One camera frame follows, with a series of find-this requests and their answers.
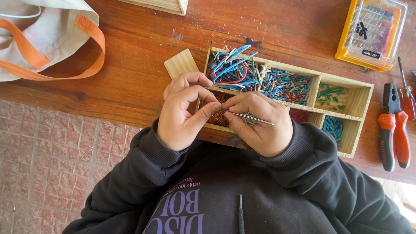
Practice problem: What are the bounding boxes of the beige bag with orange straps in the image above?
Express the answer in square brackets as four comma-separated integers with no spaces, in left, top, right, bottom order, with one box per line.
[0,0,106,82]

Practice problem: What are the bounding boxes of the pile of green insulation bits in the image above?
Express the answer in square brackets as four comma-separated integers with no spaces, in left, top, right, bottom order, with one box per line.
[316,83,347,111]

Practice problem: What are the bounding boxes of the red handled screwdriver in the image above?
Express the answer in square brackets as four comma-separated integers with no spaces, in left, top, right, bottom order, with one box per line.
[397,56,416,121]

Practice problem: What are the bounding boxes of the wooden compartment tray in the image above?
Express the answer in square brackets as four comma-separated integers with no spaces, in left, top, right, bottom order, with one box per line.
[194,46,375,159]

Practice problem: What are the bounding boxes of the pile of blue red insulation bits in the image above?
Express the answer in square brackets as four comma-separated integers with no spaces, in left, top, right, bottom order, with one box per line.
[260,68,313,106]

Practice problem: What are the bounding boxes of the small wooden board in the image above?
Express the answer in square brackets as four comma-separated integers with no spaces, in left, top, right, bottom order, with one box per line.
[163,48,200,79]

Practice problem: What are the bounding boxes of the pile of coloured wires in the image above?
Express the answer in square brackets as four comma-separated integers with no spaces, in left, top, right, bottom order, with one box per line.
[206,44,266,93]

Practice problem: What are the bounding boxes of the white cord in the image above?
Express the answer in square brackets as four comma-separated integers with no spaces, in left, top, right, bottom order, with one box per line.
[0,6,42,19]

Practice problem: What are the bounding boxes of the yellow clear bit case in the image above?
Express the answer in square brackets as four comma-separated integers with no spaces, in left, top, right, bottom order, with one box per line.
[335,0,409,72]

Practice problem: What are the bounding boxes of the pile of copper strands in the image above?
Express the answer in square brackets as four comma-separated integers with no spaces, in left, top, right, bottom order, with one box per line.
[198,91,233,128]

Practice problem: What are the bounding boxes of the black hoodie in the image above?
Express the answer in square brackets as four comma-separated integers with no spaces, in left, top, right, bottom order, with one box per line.
[62,118,416,234]

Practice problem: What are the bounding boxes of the black hoodie drawstring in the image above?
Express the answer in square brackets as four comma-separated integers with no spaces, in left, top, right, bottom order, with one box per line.
[238,194,245,234]

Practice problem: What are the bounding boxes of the person's right hand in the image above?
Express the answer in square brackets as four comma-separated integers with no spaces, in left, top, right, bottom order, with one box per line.
[221,92,294,158]

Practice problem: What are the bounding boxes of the pile of grey insulation bits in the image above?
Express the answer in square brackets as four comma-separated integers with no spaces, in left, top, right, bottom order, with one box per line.
[241,112,259,127]

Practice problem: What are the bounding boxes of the wooden box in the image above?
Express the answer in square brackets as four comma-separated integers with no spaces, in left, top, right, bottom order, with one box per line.
[116,0,189,17]

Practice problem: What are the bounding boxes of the orange black pliers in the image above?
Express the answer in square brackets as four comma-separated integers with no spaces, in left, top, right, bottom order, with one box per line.
[377,82,411,172]

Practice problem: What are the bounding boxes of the person's left hand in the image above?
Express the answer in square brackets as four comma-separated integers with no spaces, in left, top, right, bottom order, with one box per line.
[157,72,222,151]

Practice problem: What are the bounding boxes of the metal tweezers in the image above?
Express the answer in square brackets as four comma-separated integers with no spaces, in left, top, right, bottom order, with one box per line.
[222,109,275,126]

